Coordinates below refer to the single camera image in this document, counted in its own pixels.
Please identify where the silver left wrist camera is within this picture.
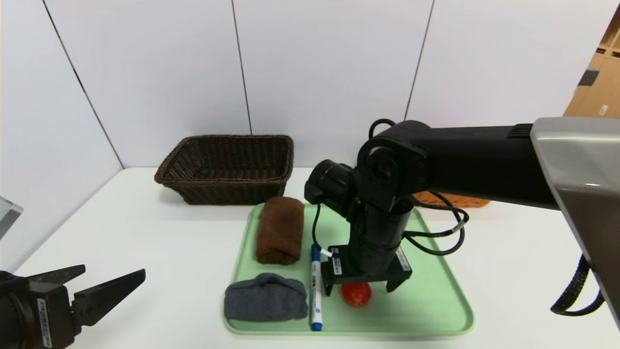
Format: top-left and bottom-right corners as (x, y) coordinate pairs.
(0, 196), (23, 240)

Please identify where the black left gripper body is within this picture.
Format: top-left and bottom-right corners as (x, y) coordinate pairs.
(0, 271), (75, 349)

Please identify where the dark brown wicker basket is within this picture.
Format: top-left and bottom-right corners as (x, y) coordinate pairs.
(154, 135), (295, 206)

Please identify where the brown towel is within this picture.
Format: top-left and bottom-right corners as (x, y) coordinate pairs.
(255, 196), (305, 265)

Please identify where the grey towel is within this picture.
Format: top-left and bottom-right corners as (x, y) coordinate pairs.
(224, 272), (309, 322)

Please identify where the light green plastic tray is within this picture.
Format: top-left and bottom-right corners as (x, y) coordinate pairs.
(223, 203), (474, 336)

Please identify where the blue white marker pen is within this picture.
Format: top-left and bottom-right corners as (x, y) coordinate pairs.
(310, 243), (323, 331)

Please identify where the small red toy fruit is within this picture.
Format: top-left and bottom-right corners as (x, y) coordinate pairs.
(341, 282), (372, 308)

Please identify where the black braided cable sleeve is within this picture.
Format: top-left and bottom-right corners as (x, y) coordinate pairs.
(551, 254), (606, 317)

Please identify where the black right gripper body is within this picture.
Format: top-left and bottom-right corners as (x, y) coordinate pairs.
(320, 209), (413, 285)

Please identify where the orange wicker basket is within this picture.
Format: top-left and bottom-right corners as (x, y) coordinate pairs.
(412, 191), (491, 208)

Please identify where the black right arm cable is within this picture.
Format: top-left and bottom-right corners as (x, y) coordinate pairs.
(403, 191), (469, 256)

